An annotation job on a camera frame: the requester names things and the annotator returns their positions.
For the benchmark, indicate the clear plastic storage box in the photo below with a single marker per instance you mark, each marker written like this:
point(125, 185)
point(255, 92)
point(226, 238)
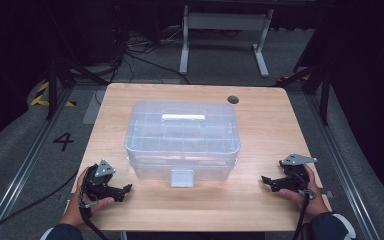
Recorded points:
point(183, 143)

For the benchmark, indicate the black metal stand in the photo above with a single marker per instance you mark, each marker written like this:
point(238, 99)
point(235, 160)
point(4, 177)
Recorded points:
point(323, 90)
point(52, 86)

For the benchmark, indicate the yellow black floor tape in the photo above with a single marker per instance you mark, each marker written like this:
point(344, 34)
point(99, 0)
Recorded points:
point(40, 98)

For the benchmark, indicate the person's left hand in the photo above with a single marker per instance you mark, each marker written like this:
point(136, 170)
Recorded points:
point(76, 206)

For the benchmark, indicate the black table grommet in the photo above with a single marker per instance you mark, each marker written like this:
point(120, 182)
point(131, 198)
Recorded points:
point(233, 99)

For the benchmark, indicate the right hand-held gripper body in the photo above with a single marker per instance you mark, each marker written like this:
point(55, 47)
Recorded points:
point(295, 175)

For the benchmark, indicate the person's right hand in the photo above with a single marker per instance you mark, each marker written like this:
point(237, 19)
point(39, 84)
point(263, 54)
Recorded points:
point(313, 205)

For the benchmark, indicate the metal floor rail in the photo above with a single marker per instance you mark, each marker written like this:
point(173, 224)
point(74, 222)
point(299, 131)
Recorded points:
point(343, 166)
point(23, 166)

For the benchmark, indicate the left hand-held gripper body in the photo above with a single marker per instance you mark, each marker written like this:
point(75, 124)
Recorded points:
point(101, 186)

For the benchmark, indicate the white metal table frame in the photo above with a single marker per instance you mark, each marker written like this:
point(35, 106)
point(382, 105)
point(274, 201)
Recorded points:
point(226, 21)

